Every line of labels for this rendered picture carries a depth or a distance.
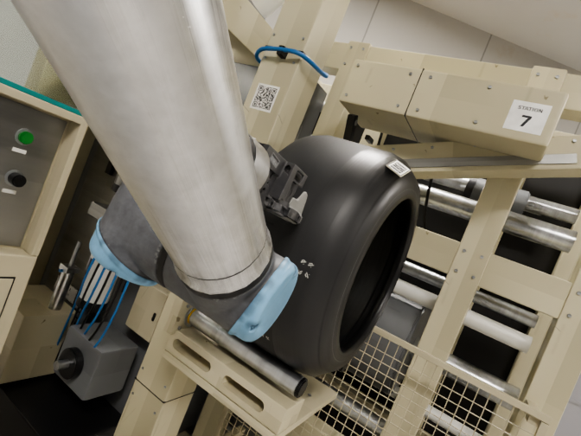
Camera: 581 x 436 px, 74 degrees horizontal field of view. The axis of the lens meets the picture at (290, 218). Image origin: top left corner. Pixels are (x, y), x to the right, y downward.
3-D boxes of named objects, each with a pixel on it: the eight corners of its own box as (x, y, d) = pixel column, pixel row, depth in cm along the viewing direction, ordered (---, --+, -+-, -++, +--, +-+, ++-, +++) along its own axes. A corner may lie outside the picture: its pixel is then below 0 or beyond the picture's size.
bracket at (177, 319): (162, 330, 96) (176, 293, 96) (249, 317, 131) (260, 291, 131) (171, 336, 94) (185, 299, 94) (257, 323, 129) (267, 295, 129)
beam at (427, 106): (336, 99, 125) (354, 56, 125) (360, 127, 148) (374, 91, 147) (547, 146, 96) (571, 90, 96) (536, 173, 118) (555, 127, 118)
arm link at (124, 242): (133, 297, 38) (194, 186, 38) (61, 245, 42) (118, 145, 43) (186, 298, 46) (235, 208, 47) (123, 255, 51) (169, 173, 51)
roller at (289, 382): (196, 303, 100) (201, 313, 103) (183, 316, 97) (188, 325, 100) (308, 375, 83) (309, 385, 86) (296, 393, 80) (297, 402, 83)
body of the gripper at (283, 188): (310, 178, 65) (279, 147, 54) (289, 224, 64) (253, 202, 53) (274, 165, 68) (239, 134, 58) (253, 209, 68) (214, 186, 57)
